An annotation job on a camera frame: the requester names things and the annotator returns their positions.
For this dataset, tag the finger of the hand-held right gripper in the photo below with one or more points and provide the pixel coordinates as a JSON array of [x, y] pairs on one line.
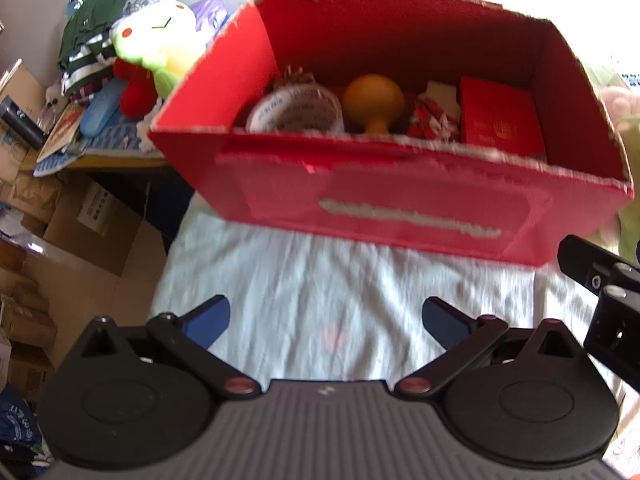
[[617, 355], [582, 262]]

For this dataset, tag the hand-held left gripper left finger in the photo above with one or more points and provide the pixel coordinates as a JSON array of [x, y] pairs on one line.
[[207, 320]]

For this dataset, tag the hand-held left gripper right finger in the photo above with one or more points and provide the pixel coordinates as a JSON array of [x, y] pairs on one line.
[[442, 322]]

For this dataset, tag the large red cardboard box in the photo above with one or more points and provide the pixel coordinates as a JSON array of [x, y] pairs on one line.
[[400, 210]]

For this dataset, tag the small red gift box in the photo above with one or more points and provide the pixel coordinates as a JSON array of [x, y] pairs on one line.
[[500, 115]]

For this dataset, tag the white printed tape roll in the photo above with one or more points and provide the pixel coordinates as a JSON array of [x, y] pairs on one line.
[[300, 105]]

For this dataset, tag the orange round gourd toy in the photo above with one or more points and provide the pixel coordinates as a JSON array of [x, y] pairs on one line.
[[372, 97]]

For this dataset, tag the green and cream plush toy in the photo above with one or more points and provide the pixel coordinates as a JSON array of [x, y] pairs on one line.
[[629, 235]]

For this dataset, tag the light printed bedsheet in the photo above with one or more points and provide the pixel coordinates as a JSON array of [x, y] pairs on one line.
[[310, 290]]

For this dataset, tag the brown cardboard box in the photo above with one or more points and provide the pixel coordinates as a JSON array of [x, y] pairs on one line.
[[30, 320], [27, 85], [90, 220]]

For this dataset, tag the pink plush toy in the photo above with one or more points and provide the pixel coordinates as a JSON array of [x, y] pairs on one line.
[[625, 105]]

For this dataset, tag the wooden desk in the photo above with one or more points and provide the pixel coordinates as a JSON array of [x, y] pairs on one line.
[[115, 161]]

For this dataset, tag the blue white patterned mat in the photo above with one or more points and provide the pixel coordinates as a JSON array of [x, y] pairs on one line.
[[110, 140]]

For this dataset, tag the blue printed bag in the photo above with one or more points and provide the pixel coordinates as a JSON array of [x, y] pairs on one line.
[[17, 420]]

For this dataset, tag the beige card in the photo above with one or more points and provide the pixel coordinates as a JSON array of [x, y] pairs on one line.
[[442, 91]]

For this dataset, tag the blue plastic case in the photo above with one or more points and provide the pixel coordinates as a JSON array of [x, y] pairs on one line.
[[100, 110]]

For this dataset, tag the red plush toy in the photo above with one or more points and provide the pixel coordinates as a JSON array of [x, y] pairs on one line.
[[132, 92]]

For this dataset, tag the printed booklet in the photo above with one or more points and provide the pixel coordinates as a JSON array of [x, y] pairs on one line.
[[60, 130]]

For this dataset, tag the light green frog plush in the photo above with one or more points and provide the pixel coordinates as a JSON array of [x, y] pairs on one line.
[[150, 35]]

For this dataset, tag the purple packet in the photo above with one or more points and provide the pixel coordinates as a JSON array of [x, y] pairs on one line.
[[212, 10]]

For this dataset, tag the pile of folded clothes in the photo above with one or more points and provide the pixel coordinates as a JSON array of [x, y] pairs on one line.
[[92, 20]]

